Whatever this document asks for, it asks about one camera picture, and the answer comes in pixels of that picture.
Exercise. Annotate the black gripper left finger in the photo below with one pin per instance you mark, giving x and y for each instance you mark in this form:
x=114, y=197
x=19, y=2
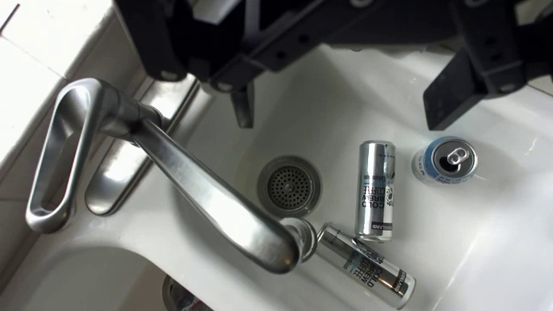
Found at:
x=242, y=100

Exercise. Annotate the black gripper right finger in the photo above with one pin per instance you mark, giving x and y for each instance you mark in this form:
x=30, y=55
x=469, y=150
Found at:
x=455, y=90

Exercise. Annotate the silver kitchen tap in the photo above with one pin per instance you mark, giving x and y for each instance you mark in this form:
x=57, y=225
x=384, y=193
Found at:
x=90, y=105

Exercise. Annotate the light blue opened can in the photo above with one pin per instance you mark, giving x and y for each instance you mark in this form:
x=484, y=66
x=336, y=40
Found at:
x=446, y=159

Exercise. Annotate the round metal sink drain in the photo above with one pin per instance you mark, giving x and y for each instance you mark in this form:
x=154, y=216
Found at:
x=289, y=187

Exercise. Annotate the silver can with barcode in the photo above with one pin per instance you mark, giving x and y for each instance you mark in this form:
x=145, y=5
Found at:
x=375, y=200

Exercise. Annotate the white double basin sink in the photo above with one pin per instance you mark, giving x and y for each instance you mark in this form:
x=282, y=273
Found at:
x=484, y=244

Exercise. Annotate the shiny silver drink can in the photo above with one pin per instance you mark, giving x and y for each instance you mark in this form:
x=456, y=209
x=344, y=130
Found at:
x=365, y=266

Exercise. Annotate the clear drinking glass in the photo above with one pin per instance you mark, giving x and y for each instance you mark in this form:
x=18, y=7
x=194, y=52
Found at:
x=177, y=297

